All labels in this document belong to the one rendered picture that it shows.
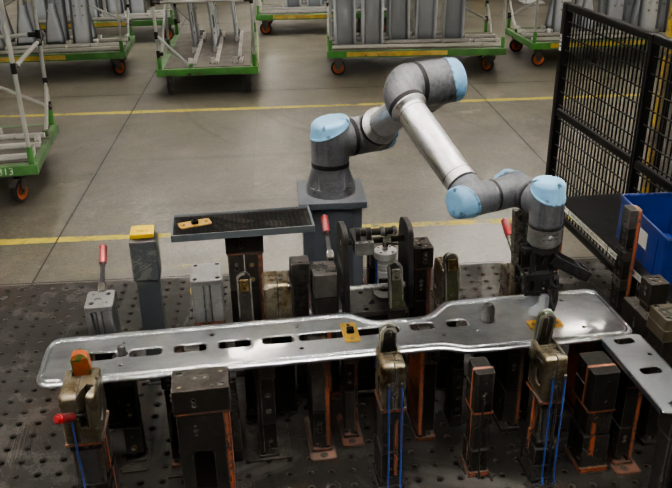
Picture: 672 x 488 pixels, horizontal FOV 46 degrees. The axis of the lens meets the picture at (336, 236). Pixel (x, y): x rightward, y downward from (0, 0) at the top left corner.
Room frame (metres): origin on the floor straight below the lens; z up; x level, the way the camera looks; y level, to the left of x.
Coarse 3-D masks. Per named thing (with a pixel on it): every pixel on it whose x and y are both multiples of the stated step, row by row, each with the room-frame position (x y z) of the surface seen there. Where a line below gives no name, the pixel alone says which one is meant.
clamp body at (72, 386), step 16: (96, 368) 1.38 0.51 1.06; (64, 384) 1.32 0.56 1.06; (80, 384) 1.32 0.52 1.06; (96, 384) 1.32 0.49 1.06; (64, 400) 1.28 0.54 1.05; (80, 400) 1.29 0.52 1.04; (96, 400) 1.29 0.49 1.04; (96, 416) 1.28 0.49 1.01; (64, 432) 1.28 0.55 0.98; (80, 432) 1.28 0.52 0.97; (96, 432) 1.28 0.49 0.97; (80, 448) 1.28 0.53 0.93; (96, 448) 1.29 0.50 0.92; (80, 464) 1.27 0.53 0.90; (96, 464) 1.30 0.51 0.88; (112, 464) 1.35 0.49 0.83; (80, 480) 1.29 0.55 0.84; (96, 480) 1.29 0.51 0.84; (112, 480) 1.32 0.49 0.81
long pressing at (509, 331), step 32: (256, 320) 1.66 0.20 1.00; (288, 320) 1.65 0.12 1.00; (320, 320) 1.66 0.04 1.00; (352, 320) 1.65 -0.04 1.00; (384, 320) 1.65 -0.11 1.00; (416, 320) 1.65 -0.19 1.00; (448, 320) 1.65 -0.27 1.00; (480, 320) 1.64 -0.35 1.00; (512, 320) 1.64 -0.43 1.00; (576, 320) 1.64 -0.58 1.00; (608, 320) 1.64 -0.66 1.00; (64, 352) 1.53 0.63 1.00; (96, 352) 1.53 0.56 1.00; (128, 352) 1.53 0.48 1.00; (192, 352) 1.52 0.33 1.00; (224, 352) 1.52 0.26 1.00; (256, 352) 1.52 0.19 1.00; (288, 352) 1.52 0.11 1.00; (320, 352) 1.52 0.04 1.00; (352, 352) 1.52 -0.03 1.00; (416, 352) 1.53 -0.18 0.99; (480, 352) 1.52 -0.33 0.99
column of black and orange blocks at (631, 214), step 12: (624, 216) 1.87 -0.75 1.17; (636, 216) 1.85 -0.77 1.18; (624, 228) 1.87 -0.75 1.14; (636, 228) 1.85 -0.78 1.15; (624, 240) 1.86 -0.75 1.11; (636, 240) 1.85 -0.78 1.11; (624, 252) 1.85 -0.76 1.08; (624, 264) 1.85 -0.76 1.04; (624, 276) 1.85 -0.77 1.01; (612, 288) 1.88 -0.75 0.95; (624, 288) 1.86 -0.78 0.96; (612, 300) 1.87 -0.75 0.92; (612, 360) 1.84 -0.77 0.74
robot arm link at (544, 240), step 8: (528, 232) 1.61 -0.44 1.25; (536, 232) 1.59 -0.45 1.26; (544, 232) 1.58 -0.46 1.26; (552, 232) 1.58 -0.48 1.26; (560, 232) 1.59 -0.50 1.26; (528, 240) 1.61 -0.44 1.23; (536, 240) 1.58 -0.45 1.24; (544, 240) 1.58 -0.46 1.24; (552, 240) 1.57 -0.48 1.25; (560, 240) 1.59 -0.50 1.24; (544, 248) 1.58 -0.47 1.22; (552, 248) 1.58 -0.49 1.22
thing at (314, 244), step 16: (304, 192) 2.25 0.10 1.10; (320, 208) 2.16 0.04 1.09; (336, 208) 2.16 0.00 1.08; (352, 208) 2.17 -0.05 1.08; (320, 224) 2.17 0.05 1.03; (336, 224) 2.17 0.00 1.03; (352, 224) 2.18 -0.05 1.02; (304, 240) 2.20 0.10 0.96; (320, 240) 2.17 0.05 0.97; (336, 240) 2.17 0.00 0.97; (320, 256) 2.17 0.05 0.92; (336, 256) 2.17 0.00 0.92; (352, 256) 2.18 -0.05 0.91; (352, 272) 2.18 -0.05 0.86
